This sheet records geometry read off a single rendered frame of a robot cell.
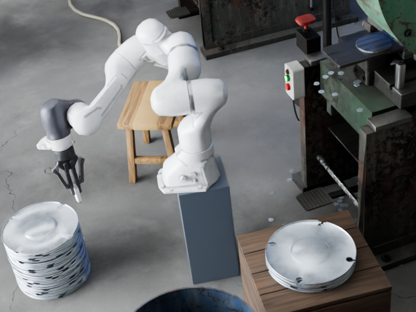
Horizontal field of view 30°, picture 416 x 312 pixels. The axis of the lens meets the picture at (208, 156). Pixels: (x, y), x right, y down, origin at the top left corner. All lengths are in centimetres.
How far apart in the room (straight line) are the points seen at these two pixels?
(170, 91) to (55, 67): 203
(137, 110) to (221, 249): 81
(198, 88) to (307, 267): 67
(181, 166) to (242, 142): 101
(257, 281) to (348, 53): 85
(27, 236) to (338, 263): 118
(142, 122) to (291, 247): 103
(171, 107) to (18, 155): 147
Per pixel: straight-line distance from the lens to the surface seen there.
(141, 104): 340
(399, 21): 219
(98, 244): 325
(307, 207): 303
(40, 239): 297
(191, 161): 265
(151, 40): 274
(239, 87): 404
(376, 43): 280
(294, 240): 258
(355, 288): 248
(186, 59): 262
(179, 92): 252
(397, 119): 267
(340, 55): 274
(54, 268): 297
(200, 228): 281
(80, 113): 274
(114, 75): 279
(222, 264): 295
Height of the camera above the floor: 218
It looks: 37 degrees down
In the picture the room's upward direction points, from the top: 7 degrees counter-clockwise
